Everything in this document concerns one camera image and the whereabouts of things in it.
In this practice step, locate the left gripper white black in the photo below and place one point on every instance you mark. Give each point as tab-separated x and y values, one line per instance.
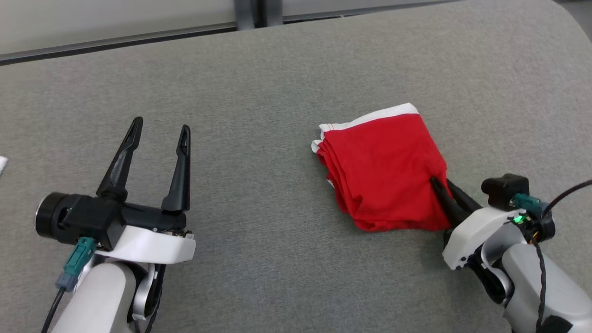
152	245

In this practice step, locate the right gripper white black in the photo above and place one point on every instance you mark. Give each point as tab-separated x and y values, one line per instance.
471	236

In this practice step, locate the red Bulls 23 shorts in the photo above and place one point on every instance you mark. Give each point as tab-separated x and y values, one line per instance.
384	171

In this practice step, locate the red Bulls jersey white sleeves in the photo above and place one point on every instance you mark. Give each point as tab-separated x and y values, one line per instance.
3	165

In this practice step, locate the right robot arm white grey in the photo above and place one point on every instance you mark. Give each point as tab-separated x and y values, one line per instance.
527	277

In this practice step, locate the grey fabric sofa surface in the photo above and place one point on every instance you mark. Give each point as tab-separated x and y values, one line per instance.
277	138

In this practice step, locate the right black wrist camera box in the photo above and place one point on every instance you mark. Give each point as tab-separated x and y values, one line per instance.
504	189

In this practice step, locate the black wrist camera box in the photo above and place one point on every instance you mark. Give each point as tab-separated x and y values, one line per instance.
92	217
504	189

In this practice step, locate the left black wrist camera box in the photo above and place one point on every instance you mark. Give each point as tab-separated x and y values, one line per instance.
92	217

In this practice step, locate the grey partition bottom rail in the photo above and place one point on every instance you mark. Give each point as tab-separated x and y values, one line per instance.
370	11
115	42

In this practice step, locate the grey door frame post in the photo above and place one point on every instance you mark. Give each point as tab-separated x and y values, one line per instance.
259	11

